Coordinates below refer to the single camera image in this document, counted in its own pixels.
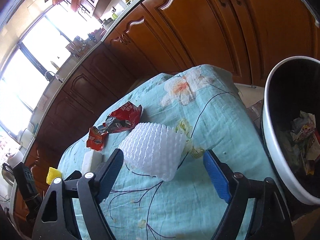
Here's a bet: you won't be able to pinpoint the yellow foam fruit net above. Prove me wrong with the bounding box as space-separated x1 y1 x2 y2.
46 167 62 185

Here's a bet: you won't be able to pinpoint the white foam block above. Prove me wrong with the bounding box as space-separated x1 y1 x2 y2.
81 150 103 174

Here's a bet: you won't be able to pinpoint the red blue snack bag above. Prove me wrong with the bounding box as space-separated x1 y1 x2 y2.
86 126 108 151

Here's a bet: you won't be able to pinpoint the white foam fruit net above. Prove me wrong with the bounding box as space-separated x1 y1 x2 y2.
119 122 187 181

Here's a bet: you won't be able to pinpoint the red black snack wrapper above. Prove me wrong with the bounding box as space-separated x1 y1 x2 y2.
102 101 143 134

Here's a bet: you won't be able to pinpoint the white rimmed trash bin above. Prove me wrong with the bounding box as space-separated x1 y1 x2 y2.
262 56 319 205

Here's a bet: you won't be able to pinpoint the white kitchen countertop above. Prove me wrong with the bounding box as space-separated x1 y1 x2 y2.
10 0 171 170

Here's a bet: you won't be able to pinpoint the wooden kitchen cabinets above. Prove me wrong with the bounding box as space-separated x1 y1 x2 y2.
26 0 319 191

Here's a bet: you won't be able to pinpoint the sink faucet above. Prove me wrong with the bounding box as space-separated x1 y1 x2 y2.
44 70 63 83

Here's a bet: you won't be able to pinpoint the teal floral tablecloth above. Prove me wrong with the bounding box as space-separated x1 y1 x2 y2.
57 64 283 240

